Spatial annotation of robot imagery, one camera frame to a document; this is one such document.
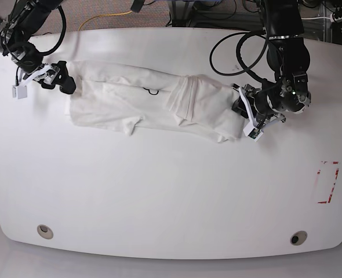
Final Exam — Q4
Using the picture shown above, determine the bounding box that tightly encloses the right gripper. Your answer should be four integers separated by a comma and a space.
0, 26, 77, 94

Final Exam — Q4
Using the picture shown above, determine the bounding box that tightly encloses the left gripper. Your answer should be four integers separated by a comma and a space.
231, 71, 311, 118

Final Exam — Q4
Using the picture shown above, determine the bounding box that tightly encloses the white printed T-shirt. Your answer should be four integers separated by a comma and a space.
67, 61, 244, 143

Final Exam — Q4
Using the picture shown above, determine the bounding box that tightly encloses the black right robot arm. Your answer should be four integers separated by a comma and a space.
0, 1, 76, 99

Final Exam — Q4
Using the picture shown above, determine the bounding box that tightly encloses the red tape rectangle marker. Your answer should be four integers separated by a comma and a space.
314, 161, 340, 204

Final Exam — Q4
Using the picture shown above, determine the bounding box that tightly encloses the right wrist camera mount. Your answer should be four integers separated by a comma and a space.
12, 64, 59, 99

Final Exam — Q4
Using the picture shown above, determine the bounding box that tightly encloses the yellow floor cable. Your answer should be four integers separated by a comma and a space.
78, 10, 133, 31

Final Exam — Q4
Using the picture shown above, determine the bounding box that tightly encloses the right table cable grommet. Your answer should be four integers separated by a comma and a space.
290, 231, 308, 246

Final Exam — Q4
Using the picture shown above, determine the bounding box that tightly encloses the table cable grommet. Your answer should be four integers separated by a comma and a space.
37, 225, 53, 240
290, 231, 308, 246

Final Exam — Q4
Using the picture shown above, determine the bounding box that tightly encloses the left table cable grommet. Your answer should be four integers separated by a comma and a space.
37, 225, 53, 240

